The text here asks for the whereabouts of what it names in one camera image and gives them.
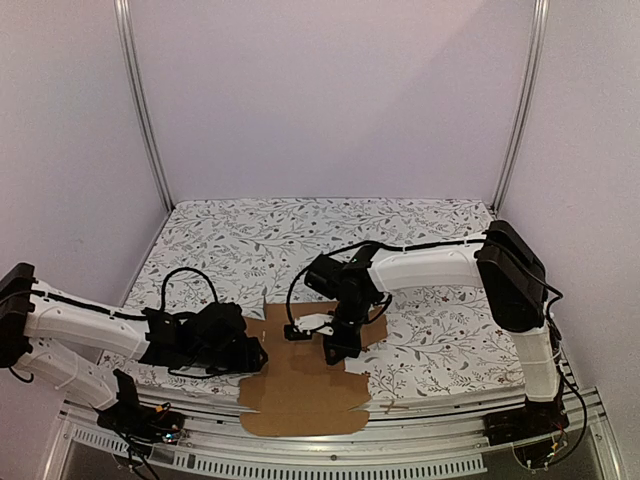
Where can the floral patterned table mat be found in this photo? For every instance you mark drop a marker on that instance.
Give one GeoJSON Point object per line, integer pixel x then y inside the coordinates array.
{"type": "Point", "coordinates": [249, 251]}

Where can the small wooden stick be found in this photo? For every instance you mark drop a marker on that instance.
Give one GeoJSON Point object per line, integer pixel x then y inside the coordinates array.
{"type": "Point", "coordinates": [392, 405]}

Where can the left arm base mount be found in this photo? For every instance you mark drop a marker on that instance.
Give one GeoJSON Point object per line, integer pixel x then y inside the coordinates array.
{"type": "Point", "coordinates": [133, 420]}

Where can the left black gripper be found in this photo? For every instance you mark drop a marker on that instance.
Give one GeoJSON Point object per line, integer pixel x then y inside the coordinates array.
{"type": "Point", "coordinates": [247, 360]}

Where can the left aluminium frame post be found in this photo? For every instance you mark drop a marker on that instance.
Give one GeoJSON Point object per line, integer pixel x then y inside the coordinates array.
{"type": "Point", "coordinates": [125, 29]}

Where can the brown cardboard box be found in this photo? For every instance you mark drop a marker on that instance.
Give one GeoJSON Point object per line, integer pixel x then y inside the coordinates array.
{"type": "Point", "coordinates": [296, 394]}

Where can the aluminium frame post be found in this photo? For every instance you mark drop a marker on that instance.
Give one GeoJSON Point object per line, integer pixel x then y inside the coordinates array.
{"type": "Point", "coordinates": [526, 95]}
{"type": "Point", "coordinates": [125, 29]}

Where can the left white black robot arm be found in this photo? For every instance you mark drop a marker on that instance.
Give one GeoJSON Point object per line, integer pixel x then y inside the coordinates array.
{"type": "Point", "coordinates": [38, 321]}

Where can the aluminium front rail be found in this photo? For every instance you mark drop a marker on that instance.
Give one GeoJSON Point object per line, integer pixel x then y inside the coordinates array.
{"type": "Point", "coordinates": [436, 438]}

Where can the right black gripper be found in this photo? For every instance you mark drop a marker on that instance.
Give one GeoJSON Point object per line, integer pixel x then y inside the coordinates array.
{"type": "Point", "coordinates": [341, 333]}

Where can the right aluminium frame post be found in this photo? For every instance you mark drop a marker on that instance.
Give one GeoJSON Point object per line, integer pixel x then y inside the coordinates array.
{"type": "Point", "coordinates": [526, 95]}

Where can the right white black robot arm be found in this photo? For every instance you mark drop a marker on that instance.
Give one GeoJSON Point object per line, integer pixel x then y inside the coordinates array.
{"type": "Point", "coordinates": [444, 317]}

